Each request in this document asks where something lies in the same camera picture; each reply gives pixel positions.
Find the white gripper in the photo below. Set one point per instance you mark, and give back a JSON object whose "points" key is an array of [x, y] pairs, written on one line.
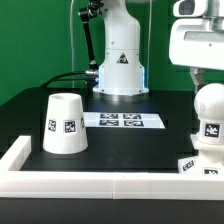
{"points": [[197, 37]]}

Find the white lamp bulb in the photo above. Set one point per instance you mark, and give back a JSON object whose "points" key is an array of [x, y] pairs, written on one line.
{"points": [[209, 106]]}

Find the white lamp base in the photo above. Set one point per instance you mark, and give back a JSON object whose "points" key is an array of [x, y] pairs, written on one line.
{"points": [[210, 158]]}

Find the white lamp shade cone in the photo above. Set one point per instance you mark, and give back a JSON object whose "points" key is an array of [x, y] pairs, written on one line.
{"points": [[65, 131]]}

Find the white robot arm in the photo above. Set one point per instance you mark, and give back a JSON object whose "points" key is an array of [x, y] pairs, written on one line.
{"points": [[121, 74]]}

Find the white marker sheet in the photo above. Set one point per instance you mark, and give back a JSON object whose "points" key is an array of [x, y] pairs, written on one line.
{"points": [[123, 120]]}

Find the white frame wall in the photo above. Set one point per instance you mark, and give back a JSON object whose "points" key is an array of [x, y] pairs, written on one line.
{"points": [[16, 183]]}

